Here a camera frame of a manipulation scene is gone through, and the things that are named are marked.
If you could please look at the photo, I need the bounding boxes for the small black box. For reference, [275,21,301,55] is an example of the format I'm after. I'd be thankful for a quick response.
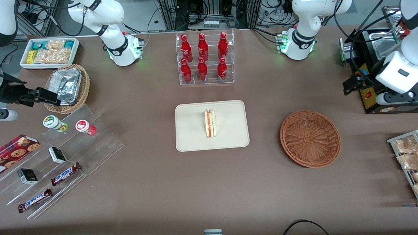
[17,168,39,185]
[48,147,67,164]

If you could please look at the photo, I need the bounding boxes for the large clear nut bag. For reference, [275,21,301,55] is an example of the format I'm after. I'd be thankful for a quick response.
[34,48,72,65]

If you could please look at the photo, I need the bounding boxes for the black cable loop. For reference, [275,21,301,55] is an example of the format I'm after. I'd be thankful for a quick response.
[282,220,330,235]

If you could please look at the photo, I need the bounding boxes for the beige plastic tray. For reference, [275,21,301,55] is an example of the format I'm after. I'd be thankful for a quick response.
[175,100,250,152]

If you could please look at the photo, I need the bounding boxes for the steel warmer pan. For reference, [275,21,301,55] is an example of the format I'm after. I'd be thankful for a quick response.
[369,30,403,60]

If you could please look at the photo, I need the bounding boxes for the red cola bottle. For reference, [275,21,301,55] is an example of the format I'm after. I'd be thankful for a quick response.
[181,58,192,83]
[218,32,229,61]
[180,34,193,62]
[198,33,209,62]
[197,57,208,81]
[217,57,228,82]

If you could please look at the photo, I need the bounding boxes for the white plastic snack bin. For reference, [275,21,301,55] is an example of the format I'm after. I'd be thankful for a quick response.
[20,38,80,71]

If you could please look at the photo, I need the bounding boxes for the stacked aluminium foil trays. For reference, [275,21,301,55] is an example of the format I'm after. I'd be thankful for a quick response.
[49,68,82,106]

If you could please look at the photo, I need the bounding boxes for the small clear nut bag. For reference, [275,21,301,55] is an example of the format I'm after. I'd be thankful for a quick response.
[46,39,66,50]

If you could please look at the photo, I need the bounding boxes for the black food warmer machine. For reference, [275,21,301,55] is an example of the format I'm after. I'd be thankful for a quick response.
[339,5,418,115]

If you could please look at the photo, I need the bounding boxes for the clear acrylic stepped shelf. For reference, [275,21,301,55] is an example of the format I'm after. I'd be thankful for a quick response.
[0,104,125,220]

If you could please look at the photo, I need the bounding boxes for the small tan wicker basket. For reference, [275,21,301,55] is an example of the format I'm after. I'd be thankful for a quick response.
[43,64,90,115]

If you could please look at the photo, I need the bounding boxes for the green lidded cup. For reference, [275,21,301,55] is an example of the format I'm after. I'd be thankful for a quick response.
[43,115,68,133]

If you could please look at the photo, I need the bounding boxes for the clear acrylic bottle rack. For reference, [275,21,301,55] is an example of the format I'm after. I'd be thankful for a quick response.
[176,29,235,86]

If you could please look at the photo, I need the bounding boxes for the metal wire tray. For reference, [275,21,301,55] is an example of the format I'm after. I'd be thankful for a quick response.
[387,130,418,199]

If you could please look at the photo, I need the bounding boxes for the red cookie box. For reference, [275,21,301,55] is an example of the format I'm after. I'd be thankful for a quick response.
[0,134,41,174]

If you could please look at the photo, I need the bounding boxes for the snickers chocolate bar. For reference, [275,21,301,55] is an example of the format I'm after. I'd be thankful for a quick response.
[51,162,82,186]
[18,188,53,213]

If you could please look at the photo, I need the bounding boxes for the large brown wicker basket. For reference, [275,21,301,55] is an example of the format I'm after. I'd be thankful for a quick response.
[280,110,342,169]

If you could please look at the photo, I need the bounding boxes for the triangular sandwich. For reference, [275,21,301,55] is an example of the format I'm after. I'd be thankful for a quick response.
[204,109,217,138]

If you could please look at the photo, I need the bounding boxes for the red lidded cup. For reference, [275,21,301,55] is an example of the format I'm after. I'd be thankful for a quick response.
[75,120,97,136]

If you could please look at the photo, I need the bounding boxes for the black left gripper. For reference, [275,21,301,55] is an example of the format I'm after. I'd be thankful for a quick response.
[343,75,377,96]

